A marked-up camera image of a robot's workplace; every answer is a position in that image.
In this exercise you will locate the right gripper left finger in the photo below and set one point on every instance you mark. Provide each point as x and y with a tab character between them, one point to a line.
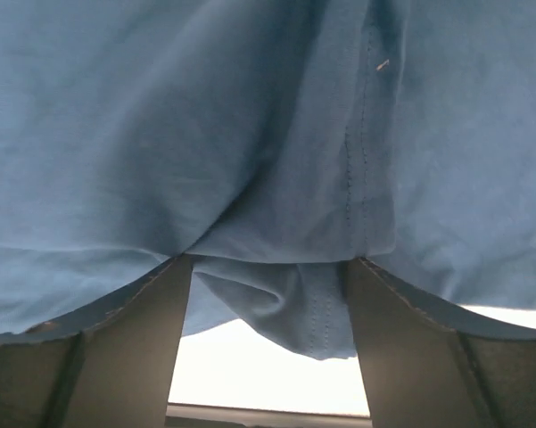
107	364

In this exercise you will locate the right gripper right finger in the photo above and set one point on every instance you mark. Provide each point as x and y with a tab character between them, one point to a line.
426	362

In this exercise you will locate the dark blue t-shirt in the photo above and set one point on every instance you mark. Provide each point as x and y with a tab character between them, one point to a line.
271	141

